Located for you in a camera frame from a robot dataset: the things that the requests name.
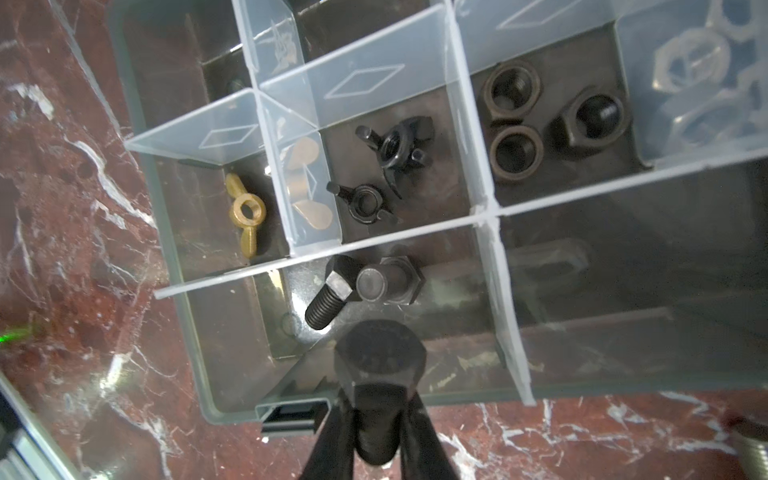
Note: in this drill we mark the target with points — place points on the black hex nut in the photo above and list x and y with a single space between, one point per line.
516 153
510 92
591 122

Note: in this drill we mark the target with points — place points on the brass wing nut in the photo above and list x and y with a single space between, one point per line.
247 212
301 184

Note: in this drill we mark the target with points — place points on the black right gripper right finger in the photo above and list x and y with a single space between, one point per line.
422 456

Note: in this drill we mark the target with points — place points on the silver hex nut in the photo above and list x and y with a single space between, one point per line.
695 117
696 56
737 21
752 81

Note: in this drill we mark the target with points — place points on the grey compartment organizer box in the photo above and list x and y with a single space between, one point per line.
600 274

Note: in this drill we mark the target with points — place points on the black hex bolt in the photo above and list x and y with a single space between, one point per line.
379 364
339 289
394 281

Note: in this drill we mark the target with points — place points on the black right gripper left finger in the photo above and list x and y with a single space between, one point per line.
333 454

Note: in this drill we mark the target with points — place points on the silver hex bolt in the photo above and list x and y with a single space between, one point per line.
749 438

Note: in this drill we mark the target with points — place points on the black wing nut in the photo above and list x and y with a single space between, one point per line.
365 203
402 147

